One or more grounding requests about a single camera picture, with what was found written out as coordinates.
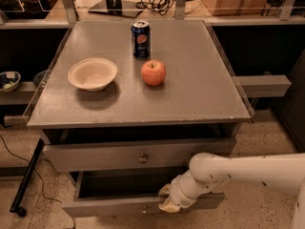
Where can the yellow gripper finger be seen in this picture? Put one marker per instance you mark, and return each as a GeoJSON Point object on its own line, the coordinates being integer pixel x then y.
{"type": "Point", "coordinates": [165, 190]}
{"type": "Point", "coordinates": [169, 206]}

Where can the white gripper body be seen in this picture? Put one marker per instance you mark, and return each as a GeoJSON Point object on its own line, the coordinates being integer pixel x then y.
{"type": "Point", "coordinates": [174, 194]}

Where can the grey drawer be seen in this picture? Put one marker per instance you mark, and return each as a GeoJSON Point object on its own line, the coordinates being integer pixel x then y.
{"type": "Point", "coordinates": [119, 192]}
{"type": "Point", "coordinates": [133, 154]}

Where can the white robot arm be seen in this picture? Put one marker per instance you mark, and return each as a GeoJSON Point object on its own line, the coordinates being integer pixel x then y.
{"type": "Point", "coordinates": [207, 172]}

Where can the grey drawer cabinet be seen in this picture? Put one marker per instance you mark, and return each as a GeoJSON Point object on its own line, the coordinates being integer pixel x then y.
{"type": "Point", "coordinates": [198, 98]}

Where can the grey top drawer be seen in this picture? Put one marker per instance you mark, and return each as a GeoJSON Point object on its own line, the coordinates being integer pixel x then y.
{"type": "Point", "coordinates": [133, 154]}

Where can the red apple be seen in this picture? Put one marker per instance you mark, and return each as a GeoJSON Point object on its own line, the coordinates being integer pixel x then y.
{"type": "Point", "coordinates": [153, 72]}

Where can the beige paper bowl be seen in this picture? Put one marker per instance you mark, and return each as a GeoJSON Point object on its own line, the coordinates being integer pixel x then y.
{"type": "Point", "coordinates": [92, 74]}

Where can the black bar on floor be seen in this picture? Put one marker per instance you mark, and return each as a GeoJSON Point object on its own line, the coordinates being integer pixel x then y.
{"type": "Point", "coordinates": [16, 207]}

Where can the blue pepsi can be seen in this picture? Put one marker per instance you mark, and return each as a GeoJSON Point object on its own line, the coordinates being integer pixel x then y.
{"type": "Point", "coordinates": [141, 39]}

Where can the dark plate on shelf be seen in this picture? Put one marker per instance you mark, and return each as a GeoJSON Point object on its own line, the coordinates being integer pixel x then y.
{"type": "Point", "coordinates": [42, 78]}

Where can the small bowl with items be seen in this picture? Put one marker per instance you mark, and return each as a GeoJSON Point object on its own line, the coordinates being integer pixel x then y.
{"type": "Point", "coordinates": [9, 81]}

